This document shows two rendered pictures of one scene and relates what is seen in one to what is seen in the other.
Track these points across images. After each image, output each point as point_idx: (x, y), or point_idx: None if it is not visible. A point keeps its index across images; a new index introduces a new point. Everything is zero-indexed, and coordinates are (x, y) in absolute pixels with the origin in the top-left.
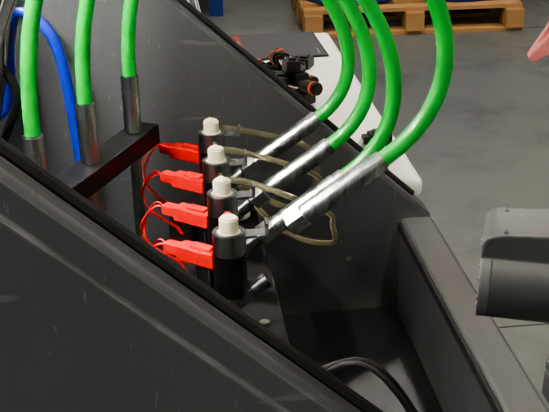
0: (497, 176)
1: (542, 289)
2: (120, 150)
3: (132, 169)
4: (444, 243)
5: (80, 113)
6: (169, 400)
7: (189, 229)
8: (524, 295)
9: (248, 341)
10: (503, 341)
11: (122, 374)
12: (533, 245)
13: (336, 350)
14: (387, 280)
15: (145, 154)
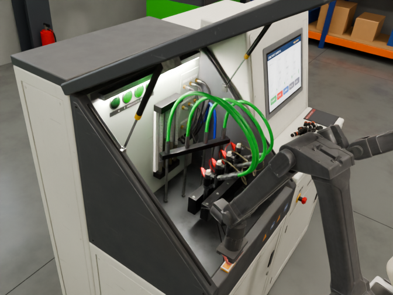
0: None
1: (217, 216)
2: (214, 142)
3: (220, 146)
4: (285, 197)
5: (204, 133)
6: (135, 199)
7: None
8: (215, 216)
9: (146, 198)
10: (264, 226)
11: (130, 192)
12: (219, 208)
13: None
14: None
15: (228, 143)
